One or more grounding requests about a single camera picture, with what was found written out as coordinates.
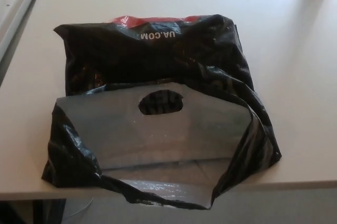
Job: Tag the black plastic bag red bottom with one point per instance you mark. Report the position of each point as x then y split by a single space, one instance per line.
158 58

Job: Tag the black table leg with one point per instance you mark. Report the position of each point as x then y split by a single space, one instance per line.
48 212

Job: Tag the grey metal desk rail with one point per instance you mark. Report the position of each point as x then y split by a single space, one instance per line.
23 17

